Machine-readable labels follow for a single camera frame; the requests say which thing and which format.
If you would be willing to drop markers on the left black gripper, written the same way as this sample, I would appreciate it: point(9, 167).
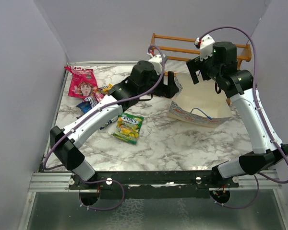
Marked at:
point(167, 90)

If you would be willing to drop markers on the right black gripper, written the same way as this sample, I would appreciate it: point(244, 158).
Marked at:
point(196, 64)

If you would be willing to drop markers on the blue checkered paper bag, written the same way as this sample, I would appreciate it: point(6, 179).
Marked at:
point(199, 104)

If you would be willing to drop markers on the green snack packet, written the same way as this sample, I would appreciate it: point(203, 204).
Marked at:
point(128, 128)

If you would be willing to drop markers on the yellow M&M's packet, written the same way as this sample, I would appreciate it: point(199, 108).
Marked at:
point(105, 89)

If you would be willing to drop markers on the blue snack packet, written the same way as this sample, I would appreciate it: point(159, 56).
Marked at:
point(86, 106)

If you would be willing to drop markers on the pink chips bag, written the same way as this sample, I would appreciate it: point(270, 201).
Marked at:
point(83, 83)

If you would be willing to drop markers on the purple Fox's berries packet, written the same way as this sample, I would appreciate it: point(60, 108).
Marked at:
point(94, 98)

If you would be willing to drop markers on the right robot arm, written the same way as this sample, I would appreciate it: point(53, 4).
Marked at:
point(267, 148)

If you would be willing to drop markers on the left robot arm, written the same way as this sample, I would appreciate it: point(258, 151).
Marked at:
point(145, 77)

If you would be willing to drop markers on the wooden rack shelf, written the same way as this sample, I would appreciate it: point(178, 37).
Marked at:
point(231, 79)

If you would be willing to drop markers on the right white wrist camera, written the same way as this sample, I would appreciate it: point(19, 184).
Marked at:
point(205, 45)

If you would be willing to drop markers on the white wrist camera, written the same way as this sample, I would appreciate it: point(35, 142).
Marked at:
point(205, 45)
point(156, 60)

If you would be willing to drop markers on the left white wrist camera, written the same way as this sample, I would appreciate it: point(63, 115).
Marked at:
point(156, 60)

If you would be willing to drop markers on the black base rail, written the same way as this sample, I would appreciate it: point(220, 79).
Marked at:
point(151, 184)

